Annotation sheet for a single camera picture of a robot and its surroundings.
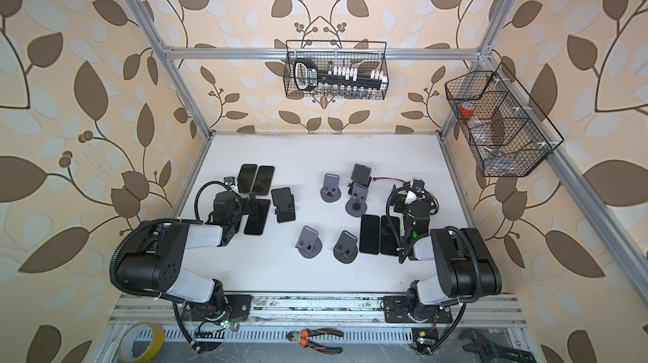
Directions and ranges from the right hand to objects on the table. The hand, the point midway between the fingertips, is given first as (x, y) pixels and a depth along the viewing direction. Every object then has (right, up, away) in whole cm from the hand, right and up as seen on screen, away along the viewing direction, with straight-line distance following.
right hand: (408, 188), depth 91 cm
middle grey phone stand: (-18, -7, +7) cm, 21 cm away
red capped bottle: (+19, +28, -4) cm, 34 cm away
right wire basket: (+24, +18, -17) cm, 35 cm away
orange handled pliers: (-36, -39, -21) cm, 57 cm away
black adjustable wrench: (+14, -41, -24) cm, 50 cm away
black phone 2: (-58, +2, +16) cm, 60 cm away
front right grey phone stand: (-23, -19, -10) cm, 32 cm away
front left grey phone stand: (-35, -18, -9) cm, 41 cm away
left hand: (-64, -2, +4) cm, 65 cm away
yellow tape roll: (-83, -37, -24) cm, 94 cm away
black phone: (-65, +3, +16) cm, 67 cm away
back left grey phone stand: (-28, -2, +5) cm, 29 cm away
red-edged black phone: (-56, -12, +1) cm, 57 cm away
